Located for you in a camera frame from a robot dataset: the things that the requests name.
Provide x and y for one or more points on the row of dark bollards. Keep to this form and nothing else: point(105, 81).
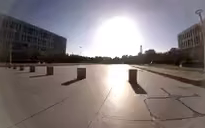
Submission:
point(81, 73)

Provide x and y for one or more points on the distant slender tower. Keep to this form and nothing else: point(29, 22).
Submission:
point(141, 50)

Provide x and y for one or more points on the distant row of trees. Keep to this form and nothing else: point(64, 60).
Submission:
point(150, 58)

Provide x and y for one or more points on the grey paved plaza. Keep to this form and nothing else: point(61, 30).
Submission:
point(73, 103)

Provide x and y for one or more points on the large glass-fronted building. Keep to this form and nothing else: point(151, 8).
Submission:
point(26, 40)

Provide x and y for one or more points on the raised paved platform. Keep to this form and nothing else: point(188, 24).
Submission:
point(186, 76)

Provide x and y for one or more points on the pale multi-storey building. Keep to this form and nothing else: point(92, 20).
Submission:
point(195, 40)

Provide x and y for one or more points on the tall street lamp pole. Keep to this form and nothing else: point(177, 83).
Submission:
point(204, 46)

